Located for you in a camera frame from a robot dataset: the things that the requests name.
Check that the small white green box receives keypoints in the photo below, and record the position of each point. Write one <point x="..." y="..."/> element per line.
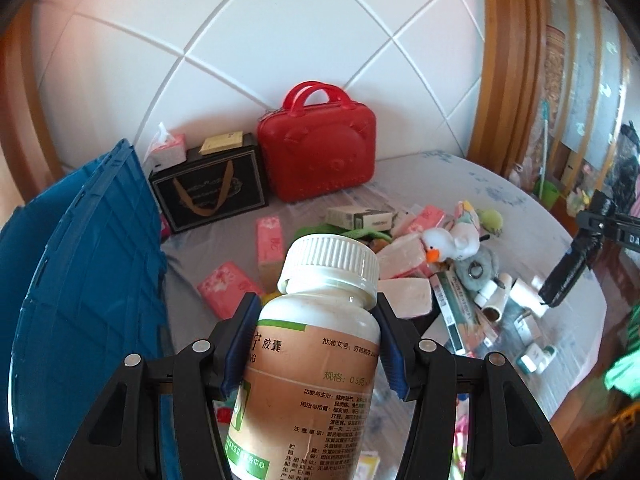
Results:
<point x="535" y="357"/>

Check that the red suitcase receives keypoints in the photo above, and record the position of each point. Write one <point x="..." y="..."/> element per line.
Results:
<point x="320" y="150"/>

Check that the pink tissue box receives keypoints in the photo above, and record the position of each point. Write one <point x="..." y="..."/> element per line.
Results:
<point x="167" y="152"/>

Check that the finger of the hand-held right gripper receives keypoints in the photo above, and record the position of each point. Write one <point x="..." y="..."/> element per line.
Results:
<point x="567" y="272"/>

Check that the white green medicine box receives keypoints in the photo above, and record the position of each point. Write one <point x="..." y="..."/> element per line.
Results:
<point x="360" y="217"/>

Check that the blue plastic crate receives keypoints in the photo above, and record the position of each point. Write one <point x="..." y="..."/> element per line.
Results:
<point x="90" y="285"/>

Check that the white duck plush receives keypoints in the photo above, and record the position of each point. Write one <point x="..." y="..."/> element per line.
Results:
<point x="450" y="242"/>

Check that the green cloth toy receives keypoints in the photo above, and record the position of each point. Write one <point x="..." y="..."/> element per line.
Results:
<point x="360" y="234"/>

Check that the black gift box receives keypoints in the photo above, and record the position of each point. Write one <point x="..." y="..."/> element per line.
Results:
<point x="210" y="190"/>

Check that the white medicine bottle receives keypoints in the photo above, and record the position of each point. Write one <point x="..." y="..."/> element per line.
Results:
<point x="310" y="360"/>

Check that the wooden frame post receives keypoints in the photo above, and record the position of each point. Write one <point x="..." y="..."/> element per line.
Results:
<point x="25" y="110"/>
<point x="505" y="60"/>

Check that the brown paper tube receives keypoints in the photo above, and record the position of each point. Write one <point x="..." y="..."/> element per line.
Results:
<point x="495" y="302"/>

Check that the long green white box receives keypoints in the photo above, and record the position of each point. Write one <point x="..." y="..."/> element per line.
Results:
<point x="455" y="310"/>

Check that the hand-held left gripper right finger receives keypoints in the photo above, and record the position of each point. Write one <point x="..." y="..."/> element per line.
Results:
<point x="392" y="355"/>

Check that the small yellow box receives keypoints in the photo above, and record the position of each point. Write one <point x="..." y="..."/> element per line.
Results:
<point x="222" y="142"/>

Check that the green bucket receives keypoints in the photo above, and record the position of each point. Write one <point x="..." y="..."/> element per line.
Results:
<point x="546" y="192"/>

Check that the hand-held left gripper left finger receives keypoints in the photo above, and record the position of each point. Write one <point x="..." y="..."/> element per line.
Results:
<point x="240" y="340"/>

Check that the yellow-green ball plush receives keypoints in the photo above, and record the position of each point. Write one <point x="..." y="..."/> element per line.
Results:
<point x="490" y="220"/>

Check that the colourful plush toy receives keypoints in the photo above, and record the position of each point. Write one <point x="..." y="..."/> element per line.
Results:
<point x="465" y="212"/>

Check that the white tissue packet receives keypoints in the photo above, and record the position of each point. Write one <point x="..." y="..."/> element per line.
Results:
<point x="402" y="255"/>
<point x="407" y="297"/>

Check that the pink tissue packet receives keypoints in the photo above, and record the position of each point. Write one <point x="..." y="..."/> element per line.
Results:
<point x="270" y="245"/>
<point x="225" y="287"/>

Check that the grey round plush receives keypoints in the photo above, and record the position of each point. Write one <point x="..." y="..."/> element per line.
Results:
<point x="477" y="270"/>

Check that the small pink packet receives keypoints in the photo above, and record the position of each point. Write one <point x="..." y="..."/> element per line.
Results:
<point x="425" y="217"/>

